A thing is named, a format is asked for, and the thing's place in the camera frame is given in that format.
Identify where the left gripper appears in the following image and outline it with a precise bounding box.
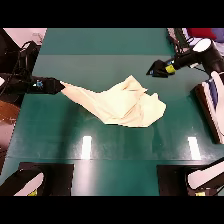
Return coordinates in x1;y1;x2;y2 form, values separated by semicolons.
31;76;60;95

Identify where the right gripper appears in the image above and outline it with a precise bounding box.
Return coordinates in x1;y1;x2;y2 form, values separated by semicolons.
150;59;177;79

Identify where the cream shirt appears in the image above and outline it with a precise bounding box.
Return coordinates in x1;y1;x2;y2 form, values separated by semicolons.
60;74;167;129

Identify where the red garment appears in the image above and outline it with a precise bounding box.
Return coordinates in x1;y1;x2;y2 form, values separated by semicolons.
186;27;217;41

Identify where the purple garment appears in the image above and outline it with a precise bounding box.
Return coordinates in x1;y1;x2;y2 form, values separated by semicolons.
211;27;224;43

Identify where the black cable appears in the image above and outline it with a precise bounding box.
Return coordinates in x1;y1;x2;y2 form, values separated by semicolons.
9;40;40;83

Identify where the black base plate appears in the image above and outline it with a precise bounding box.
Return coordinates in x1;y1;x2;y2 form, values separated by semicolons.
156;164;224;197
15;162;75;197

